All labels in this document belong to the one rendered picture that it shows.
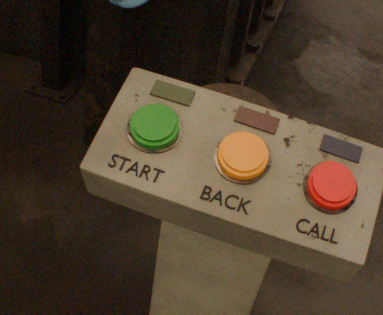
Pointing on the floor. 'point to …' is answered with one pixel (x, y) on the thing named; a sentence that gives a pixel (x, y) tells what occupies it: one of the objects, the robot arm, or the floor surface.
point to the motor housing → (108, 58)
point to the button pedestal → (230, 199)
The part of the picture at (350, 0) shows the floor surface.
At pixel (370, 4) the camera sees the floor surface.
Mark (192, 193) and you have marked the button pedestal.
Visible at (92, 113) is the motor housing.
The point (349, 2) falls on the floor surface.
